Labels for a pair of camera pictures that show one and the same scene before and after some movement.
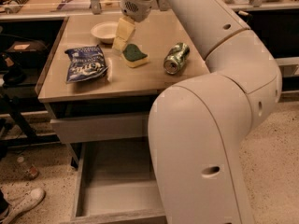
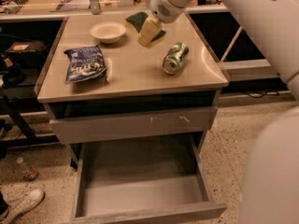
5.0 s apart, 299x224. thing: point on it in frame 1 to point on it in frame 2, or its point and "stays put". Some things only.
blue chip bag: (85, 63) stays put
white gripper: (136, 8) to (167, 10)
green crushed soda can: (176, 57) stays put
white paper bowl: (105, 31) stays put
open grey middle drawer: (116, 184) stays put
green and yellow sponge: (134, 57) to (136, 21)
